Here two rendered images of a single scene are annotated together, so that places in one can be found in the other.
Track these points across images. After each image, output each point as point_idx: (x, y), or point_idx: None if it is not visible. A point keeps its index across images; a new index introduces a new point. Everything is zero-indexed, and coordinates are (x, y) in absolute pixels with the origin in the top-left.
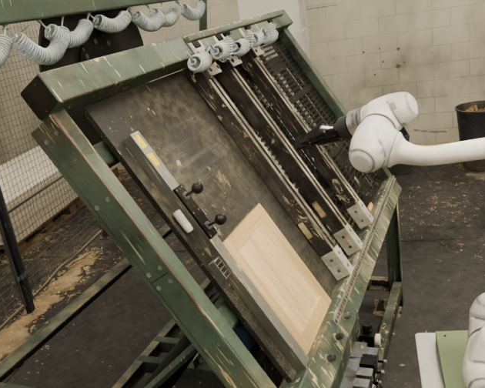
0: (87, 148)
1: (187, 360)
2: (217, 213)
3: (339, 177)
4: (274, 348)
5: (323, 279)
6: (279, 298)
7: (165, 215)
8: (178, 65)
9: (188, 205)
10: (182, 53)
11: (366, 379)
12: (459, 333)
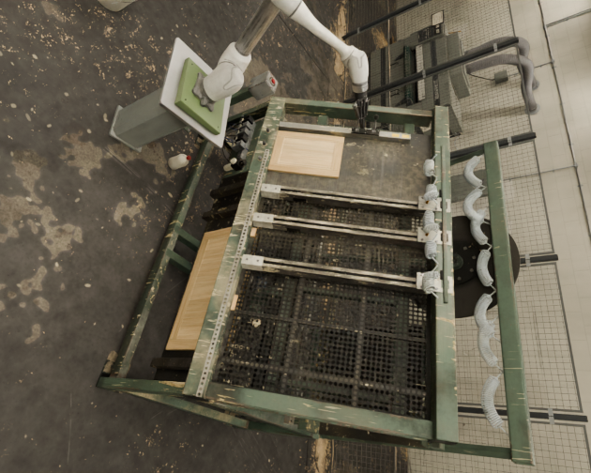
0: (414, 112)
1: None
2: (354, 152)
3: (289, 261)
4: None
5: (275, 181)
6: (303, 142)
7: None
8: None
9: (370, 129)
10: (439, 188)
11: (248, 126)
12: (211, 123)
